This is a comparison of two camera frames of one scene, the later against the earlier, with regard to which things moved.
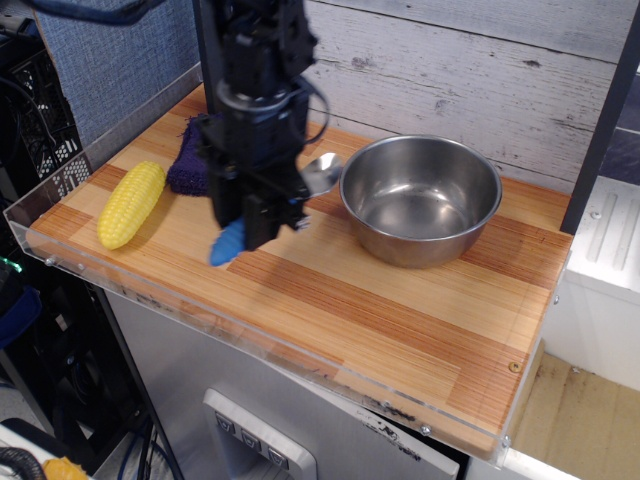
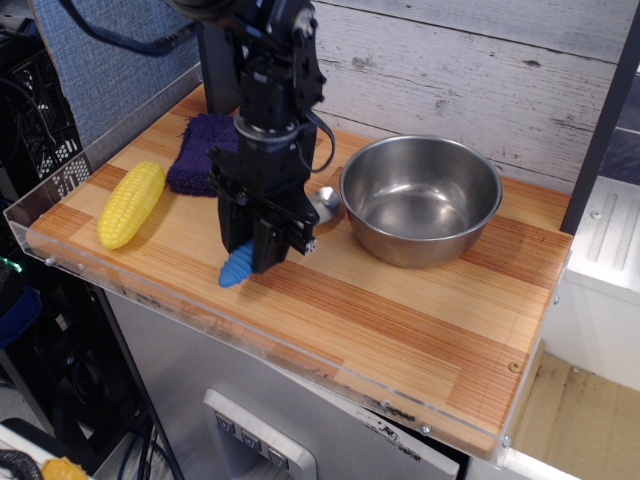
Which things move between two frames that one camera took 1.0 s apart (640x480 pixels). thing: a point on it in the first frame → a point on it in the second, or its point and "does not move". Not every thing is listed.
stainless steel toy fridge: x=226 y=411 does not move
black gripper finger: x=262 y=221 → x=270 y=246
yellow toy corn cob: x=131 y=197 does not move
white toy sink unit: x=593 y=320 does not move
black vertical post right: x=613 y=103 does not move
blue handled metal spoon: x=318 y=177 → x=326 y=203
